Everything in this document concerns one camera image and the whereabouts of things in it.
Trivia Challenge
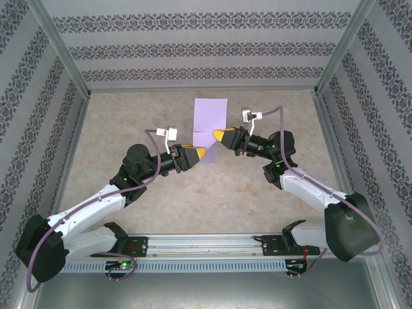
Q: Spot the light purple paper sheet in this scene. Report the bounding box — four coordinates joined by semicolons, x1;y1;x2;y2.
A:
192;98;229;164

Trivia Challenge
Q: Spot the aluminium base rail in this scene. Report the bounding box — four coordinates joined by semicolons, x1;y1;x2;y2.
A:
127;234;326;258

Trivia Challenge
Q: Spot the grey metal sheet panel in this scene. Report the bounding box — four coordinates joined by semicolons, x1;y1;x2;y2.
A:
32;273;393;309

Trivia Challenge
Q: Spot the aluminium frame leg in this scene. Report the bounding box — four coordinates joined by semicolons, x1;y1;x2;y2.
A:
366;256;400;309
15;285;42;309

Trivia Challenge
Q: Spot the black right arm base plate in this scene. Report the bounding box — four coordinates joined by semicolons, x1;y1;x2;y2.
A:
254;234;312;258

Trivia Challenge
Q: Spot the aluminium side rail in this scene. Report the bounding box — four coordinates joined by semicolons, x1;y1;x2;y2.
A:
314;91;357;199
48;91;93;226

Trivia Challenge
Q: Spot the aluminium frame post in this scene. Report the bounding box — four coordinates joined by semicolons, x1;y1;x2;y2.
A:
314;0;377;97
27;0;93;99

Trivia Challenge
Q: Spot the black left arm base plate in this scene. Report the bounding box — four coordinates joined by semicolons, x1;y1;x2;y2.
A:
127;236;149;258

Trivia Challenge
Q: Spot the small circuit board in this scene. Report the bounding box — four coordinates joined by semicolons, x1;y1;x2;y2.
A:
285;259;308;274
105;260;138;272

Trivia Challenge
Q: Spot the slotted grey cable duct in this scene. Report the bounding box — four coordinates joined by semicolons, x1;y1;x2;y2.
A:
61;259;306;274

